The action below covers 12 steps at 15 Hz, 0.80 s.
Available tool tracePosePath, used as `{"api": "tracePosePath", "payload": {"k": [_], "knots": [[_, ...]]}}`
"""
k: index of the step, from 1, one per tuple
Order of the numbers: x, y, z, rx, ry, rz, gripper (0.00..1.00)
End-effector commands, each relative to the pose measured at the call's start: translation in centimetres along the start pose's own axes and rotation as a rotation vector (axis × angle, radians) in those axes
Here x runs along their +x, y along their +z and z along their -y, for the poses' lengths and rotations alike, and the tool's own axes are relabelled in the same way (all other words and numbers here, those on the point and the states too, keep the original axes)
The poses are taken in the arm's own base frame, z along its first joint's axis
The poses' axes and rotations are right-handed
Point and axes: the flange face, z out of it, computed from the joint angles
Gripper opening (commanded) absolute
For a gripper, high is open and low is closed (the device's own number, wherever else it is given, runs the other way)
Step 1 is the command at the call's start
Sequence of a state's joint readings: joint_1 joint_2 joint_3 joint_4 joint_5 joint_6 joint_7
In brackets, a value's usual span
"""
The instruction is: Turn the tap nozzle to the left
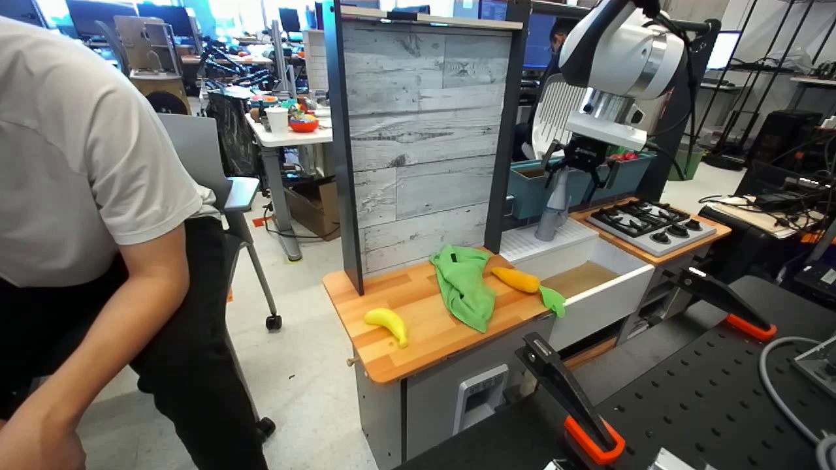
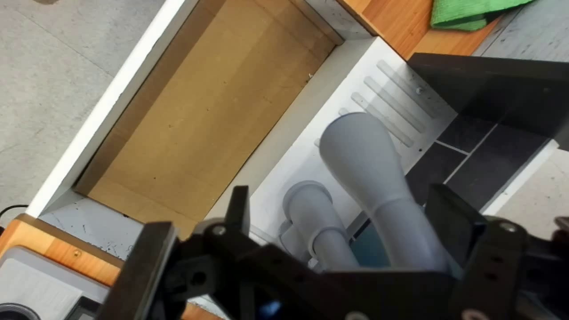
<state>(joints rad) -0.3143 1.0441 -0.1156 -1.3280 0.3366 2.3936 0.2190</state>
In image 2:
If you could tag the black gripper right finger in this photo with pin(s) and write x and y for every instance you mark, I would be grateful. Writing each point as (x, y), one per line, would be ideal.
(453, 222)

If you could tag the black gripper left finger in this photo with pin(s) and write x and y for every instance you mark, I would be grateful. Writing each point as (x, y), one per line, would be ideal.
(238, 213)

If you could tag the grey tap nozzle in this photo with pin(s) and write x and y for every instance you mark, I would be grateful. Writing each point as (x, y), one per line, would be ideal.
(373, 171)

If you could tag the white toy sink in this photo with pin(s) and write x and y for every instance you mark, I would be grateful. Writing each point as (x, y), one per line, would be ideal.
(378, 82)

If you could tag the wooden stove counter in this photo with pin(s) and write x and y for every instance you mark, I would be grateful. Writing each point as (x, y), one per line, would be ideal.
(58, 249)

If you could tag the wooden countertop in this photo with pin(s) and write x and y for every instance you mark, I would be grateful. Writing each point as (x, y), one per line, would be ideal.
(409, 23)

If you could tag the green cloth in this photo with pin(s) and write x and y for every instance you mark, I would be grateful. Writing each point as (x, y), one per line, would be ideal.
(464, 12)

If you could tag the toy stove with black burners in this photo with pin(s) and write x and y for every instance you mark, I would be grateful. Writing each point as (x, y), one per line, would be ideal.
(35, 290)

